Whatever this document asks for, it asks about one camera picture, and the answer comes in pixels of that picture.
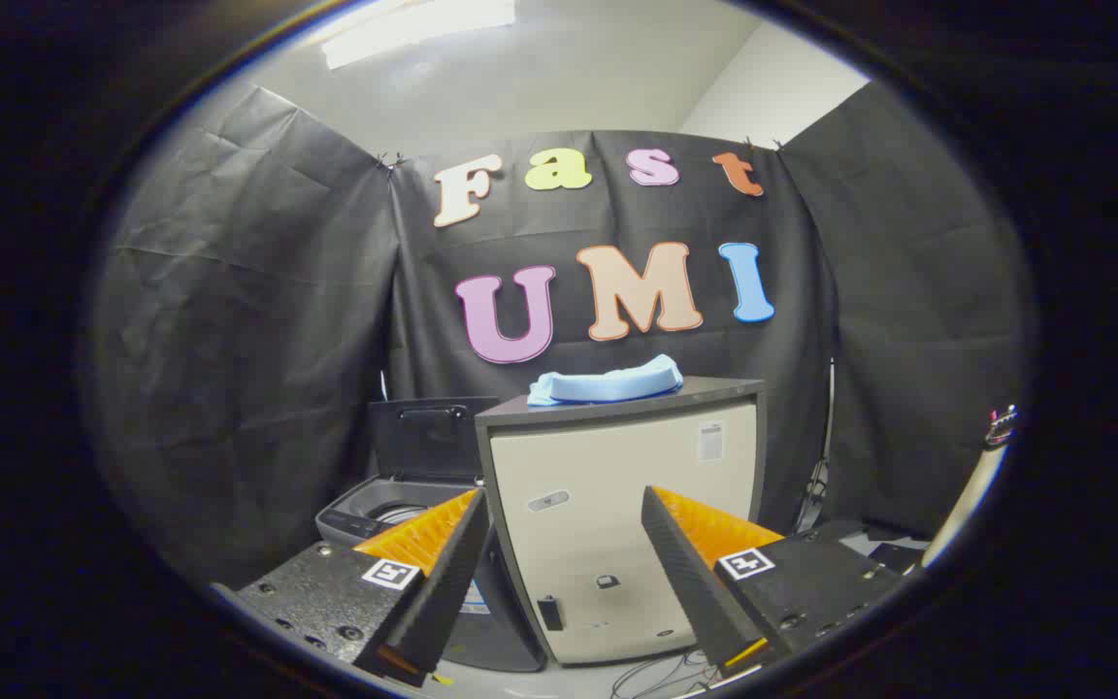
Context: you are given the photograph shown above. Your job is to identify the grey washing machine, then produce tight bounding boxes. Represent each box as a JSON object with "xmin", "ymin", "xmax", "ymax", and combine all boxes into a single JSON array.
[{"xmin": 314, "ymin": 476, "xmax": 546, "ymax": 673}]

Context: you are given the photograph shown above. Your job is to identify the beige cabinet with dark top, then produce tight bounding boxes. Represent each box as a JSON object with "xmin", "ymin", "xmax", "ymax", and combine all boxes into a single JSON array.
[{"xmin": 475, "ymin": 377, "xmax": 769, "ymax": 667}]

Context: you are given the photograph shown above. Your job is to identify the light blue shirt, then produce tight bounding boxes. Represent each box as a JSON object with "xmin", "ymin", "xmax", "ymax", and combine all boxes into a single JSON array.
[{"xmin": 527, "ymin": 353, "xmax": 685, "ymax": 408}]

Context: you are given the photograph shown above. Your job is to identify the white tube with metal clip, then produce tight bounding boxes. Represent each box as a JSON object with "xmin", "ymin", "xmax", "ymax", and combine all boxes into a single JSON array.
[{"xmin": 922, "ymin": 405, "xmax": 1019, "ymax": 570}]

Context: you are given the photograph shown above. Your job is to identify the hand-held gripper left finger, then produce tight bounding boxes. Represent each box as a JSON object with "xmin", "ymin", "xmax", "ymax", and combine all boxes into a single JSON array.
[{"xmin": 213, "ymin": 488, "xmax": 490, "ymax": 688}]

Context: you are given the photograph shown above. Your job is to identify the dark floor object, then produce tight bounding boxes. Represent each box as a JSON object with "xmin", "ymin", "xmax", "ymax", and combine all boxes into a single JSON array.
[{"xmin": 792, "ymin": 518, "xmax": 931, "ymax": 576}]

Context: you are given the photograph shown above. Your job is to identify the tangle of floor cables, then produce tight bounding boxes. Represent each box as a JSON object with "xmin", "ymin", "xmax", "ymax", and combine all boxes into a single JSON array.
[{"xmin": 609, "ymin": 649, "xmax": 727, "ymax": 699}]

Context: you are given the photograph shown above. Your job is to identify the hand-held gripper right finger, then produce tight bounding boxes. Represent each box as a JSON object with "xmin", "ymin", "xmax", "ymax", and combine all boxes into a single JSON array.
[{"xmin": 641, "ymin": 485, "xmax": 909, "ymax": 679}]

